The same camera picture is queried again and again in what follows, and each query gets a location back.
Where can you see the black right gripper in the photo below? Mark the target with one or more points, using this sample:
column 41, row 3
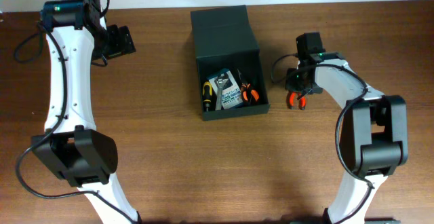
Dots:
column 296, row 86

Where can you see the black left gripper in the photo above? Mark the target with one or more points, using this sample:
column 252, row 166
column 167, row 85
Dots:
column 119, row 41

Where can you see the red handled small cutting pliers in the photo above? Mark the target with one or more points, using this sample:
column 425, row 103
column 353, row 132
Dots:
column 293, row 96

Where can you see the orange black long nose pliers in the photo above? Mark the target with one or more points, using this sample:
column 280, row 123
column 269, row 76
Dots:
column 249, row 95

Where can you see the silver adjustable wrench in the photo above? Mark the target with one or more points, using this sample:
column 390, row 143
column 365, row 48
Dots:
column 221, row 81

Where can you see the yellow black stubby screwdriver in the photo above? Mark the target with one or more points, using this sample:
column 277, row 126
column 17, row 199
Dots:
column 207, row 95

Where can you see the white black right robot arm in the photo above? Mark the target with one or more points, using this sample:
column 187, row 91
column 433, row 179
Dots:
column 371, row 132

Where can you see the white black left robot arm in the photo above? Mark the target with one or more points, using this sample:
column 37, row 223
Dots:
column 71, row 147

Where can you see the white blue screwdriver set box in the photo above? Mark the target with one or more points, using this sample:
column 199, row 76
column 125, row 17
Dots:
column 231, row 96

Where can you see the black open cardboard box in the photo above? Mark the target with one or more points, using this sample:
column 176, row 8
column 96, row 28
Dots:
column 224, row 39

